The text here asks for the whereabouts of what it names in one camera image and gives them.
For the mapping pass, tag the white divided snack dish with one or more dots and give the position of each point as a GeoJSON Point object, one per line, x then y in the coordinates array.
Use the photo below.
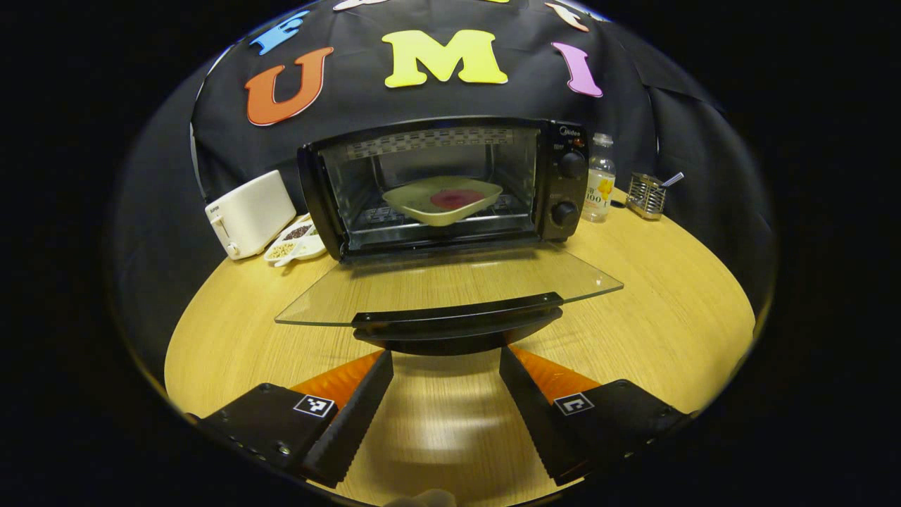
{"type": "Point", "coordinates": [299, 243]}

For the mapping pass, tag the clear drink bottle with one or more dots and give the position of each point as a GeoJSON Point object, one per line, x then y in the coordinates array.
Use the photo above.
{"type": "Point", "coordinates": [598, 186]}

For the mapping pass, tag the black electric oven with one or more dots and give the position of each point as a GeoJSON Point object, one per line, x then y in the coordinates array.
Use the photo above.
{"type": "Point", "coordinates": [563, 183]}

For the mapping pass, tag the pink meat slice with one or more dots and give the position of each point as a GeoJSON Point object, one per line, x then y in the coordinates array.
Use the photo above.
{"type": "Point", "coordinates": [457, 198]}

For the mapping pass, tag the white square plate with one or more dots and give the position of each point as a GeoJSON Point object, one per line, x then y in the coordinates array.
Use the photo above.
{"type": "Point", "coordinates": [415, 205]}

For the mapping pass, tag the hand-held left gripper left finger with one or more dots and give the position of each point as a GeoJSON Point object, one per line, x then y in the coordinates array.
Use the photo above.
{"type": "Point", "coordinates": [359, 415]}

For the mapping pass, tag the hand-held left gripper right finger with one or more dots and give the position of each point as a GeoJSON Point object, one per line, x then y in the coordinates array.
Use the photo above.
{"type": "Point", "coordinates": [535, 415]}

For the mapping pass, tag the white toaster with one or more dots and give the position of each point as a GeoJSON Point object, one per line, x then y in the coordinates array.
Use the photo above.
{"type": "Point", "coordinates": [250, 211]}

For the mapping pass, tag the metal mesh holder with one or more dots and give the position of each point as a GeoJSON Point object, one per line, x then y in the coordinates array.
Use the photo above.
{"type": "Point", "coordinates": [645, 197]}

